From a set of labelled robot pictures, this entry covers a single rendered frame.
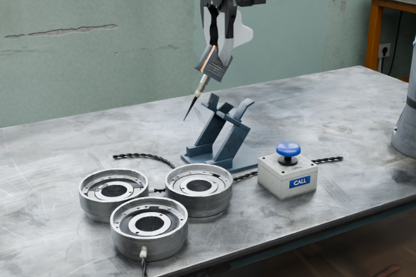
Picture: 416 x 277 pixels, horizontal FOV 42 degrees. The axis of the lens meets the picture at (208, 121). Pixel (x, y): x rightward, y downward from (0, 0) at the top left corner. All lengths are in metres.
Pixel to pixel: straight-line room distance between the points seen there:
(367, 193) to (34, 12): 1.72
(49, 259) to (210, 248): 0.21
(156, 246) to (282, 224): 0.20
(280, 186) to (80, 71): 1.68
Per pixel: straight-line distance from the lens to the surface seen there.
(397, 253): 1.22
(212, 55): 0.89
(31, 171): 1.00
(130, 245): 0.72
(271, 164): 0.87
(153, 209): 0.78
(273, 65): 2.84
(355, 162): 1.00
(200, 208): 0.80
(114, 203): 0.79
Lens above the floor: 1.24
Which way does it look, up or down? 22 degrees down
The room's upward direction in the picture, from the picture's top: 1 degrees counter-clockwise
